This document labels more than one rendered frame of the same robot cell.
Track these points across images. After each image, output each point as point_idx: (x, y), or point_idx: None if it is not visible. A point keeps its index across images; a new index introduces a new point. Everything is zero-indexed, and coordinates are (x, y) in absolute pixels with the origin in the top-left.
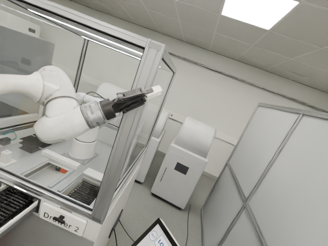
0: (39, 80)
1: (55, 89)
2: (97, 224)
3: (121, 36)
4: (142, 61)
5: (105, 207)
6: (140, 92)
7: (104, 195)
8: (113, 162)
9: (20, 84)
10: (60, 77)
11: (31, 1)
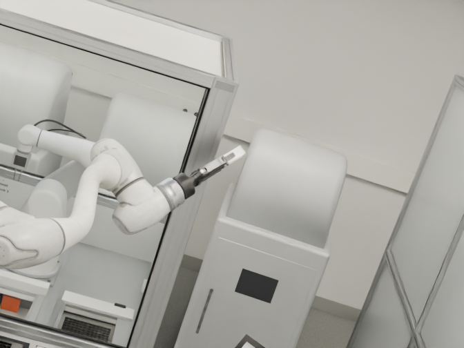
0: (117, 166)
1: (130, 172)
2: None
3: (176, 75)
4: (208, 106)
5: (152, 337)
6: (222, 161)
7: (150, 317)
8: (166, 259)
9: (105, 174)
10: (126, 155)
11: (33, 30)
